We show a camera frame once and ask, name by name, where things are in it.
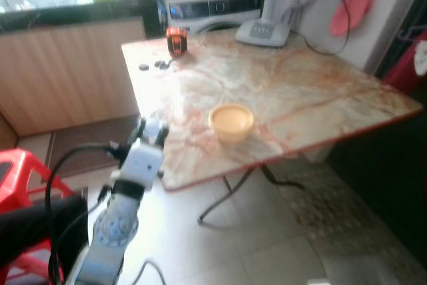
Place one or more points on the pink hanging cloth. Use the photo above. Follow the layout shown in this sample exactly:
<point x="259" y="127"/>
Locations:
<point x="357" y="5"/>

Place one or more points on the red bag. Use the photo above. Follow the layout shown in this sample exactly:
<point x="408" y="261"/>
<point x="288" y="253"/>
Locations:
<point x="403" y="65"/>

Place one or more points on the yellow plastic bowl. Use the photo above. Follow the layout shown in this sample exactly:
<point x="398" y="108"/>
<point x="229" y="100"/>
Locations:
<point x="231" y="121"/>

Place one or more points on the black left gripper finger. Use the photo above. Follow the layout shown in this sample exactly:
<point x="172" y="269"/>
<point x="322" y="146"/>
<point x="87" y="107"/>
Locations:
<point x="163" y="137"/>
<point x="140" y="131"/>

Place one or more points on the marble folding table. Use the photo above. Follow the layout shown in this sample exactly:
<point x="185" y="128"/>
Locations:
<point x="287" y="91"/>

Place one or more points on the red plastic stool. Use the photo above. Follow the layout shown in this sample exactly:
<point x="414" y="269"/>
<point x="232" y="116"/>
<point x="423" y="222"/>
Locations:
<point x="17" y="171"/>

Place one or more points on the white washing machine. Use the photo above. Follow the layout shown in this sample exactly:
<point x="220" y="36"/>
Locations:
<point x="207" y="5"/>

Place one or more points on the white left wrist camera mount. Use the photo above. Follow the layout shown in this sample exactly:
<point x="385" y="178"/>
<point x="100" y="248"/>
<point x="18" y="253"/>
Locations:
<point x="141" y="161"/>

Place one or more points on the orange black tape measure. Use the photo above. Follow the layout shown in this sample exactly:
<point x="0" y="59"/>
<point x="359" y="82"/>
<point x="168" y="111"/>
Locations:
<point x="177" y="41"/>

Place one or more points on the white cloth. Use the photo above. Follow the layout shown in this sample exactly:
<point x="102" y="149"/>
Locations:
<point x="421" y="57"/>

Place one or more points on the white standing fan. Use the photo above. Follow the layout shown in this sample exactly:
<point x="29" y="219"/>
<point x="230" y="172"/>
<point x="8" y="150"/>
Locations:
<point x="263" y="31"/>

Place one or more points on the patterned floor mat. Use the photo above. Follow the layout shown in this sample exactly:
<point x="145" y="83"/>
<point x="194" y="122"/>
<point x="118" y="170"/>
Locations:
<point x="333" y="211"/>

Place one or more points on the clear plastic bottle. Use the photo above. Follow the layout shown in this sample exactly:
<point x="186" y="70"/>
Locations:
<point x="152" y="126"/>

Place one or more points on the wooden kitchen cabinet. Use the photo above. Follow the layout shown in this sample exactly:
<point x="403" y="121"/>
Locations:
<point x="67" y="71"/>

